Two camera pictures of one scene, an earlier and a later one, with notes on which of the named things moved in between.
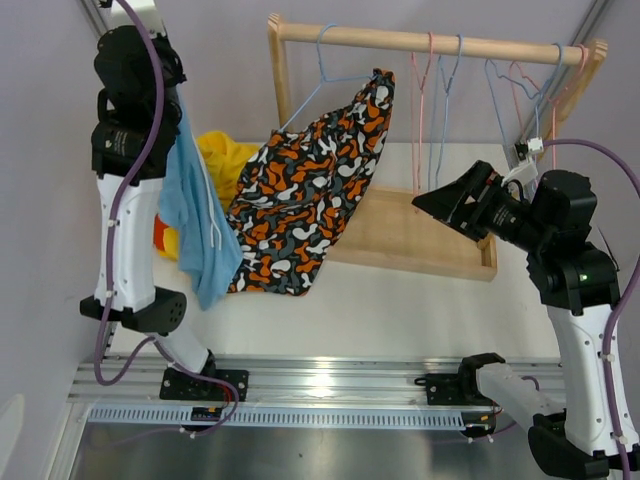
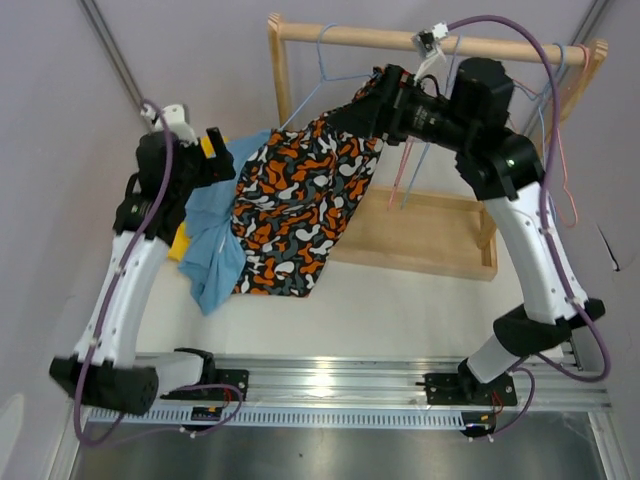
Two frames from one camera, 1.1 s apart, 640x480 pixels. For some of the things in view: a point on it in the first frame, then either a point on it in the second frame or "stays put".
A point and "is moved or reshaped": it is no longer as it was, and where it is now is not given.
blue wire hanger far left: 324,76 stays put
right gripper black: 482,183 -> 383,108
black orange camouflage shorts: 297,193 stays put
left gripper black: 168,50 -> 216,167
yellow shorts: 227,161 -> 181,246
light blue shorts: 199,234 is moved or reshaped
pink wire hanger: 414,71 -> 400,173
